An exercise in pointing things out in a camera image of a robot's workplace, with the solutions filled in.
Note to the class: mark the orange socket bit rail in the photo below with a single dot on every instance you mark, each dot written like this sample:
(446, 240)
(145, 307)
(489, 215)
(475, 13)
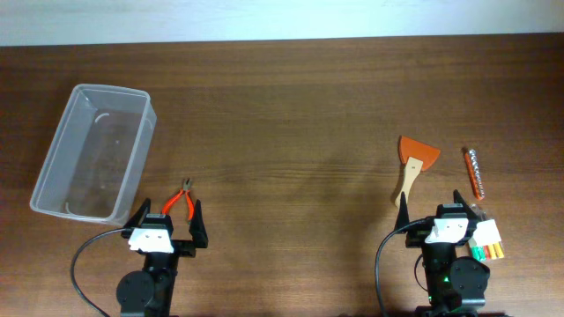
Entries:
(472, 165)

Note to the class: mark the clear plastic container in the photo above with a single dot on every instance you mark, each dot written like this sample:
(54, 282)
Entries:
(97, 155)

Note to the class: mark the screwdriver set clear case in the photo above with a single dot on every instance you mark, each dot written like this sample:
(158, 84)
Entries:
(485, 243)

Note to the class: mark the orange scraper wooden handle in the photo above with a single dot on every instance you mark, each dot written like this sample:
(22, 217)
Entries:
(416, 157)

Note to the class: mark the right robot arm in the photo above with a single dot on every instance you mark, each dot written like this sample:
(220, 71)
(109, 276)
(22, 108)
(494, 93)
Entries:
(455, 285)

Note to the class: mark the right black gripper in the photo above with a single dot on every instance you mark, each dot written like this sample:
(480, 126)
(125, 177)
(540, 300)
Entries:
(415, 235)

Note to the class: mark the red handled pliers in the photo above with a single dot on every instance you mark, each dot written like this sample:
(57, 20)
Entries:
(184, 192)

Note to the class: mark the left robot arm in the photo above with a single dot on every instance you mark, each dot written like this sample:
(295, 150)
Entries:
(149, 291)

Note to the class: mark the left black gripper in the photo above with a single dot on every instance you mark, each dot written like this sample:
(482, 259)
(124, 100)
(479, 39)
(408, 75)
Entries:
(188, 248)

